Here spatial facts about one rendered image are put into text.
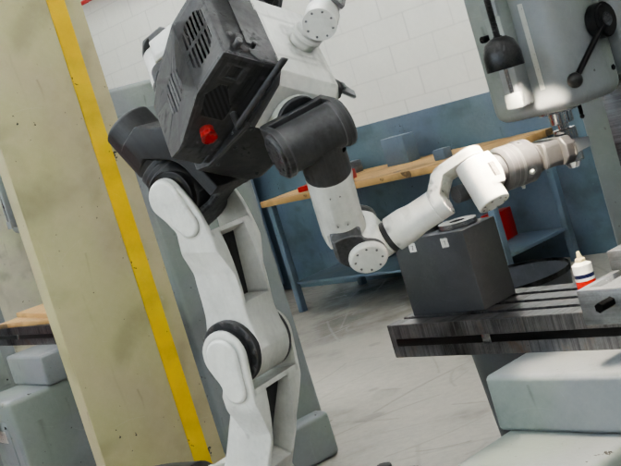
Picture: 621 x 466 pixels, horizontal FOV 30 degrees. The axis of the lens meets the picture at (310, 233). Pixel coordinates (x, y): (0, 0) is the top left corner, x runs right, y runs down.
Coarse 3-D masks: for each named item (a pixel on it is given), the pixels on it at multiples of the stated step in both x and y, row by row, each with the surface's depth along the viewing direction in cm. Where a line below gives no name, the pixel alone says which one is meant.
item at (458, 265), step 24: (432, 240) 263; (456, 240) 258; (480, 240) 259; (408, 264) 270; (432, 264) 265; (456, 264) 260; (480, 264) 258; (504, 264) 264; (408, 288) 272; (432, 288) 267; (456, 288) 262; (480, 288) 257; (504, 288) 263; (432, 312) 269; (456, 312) 264
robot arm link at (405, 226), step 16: (368, 208) 232; (400, 208) 228; (416, 208) 226; (432, 208) 224; (368, 224) 228; (384, 224) 228; (400, 224) 226; (416, 224) 226; (432, 224) 226; (384, 240) 227; (400, 240) 227
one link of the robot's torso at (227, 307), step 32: (160, 192) 239; (192, 224) 237; (224, 224) 252; (256, 224) 249; (192, 256) 241; (224, 256) 238; (256, 256) 247; (224, 288) 241; (256, 288) 249; (224, 320) 243; (256, 320) 242; (256, 352) 239; (288, 352) 251
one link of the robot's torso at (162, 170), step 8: (168, 160) 242; (160, 168) 242; (168, 168) 241; (176, 168) 241; (184, 168) 242; (152, 176) 243; (160, 176) 242; (168, 176) 241; (176, 176) 240; (184, 176) 240; (184, 184) 239; (192, 184) 240; (200, 184) 241; (192, 192) 239; (200, 192) 240; (192, 200) 239; (200, 200) 241
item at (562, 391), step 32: (544, 352) 239; (576, 352) 232; (608, 352) 226; (512, 384) 230; (544, 384) 224; (576, 384) 218; (608, 384) 213; (512, 416) 233; (544, 416) 226; (576, 416) 221; (608, 416) 215
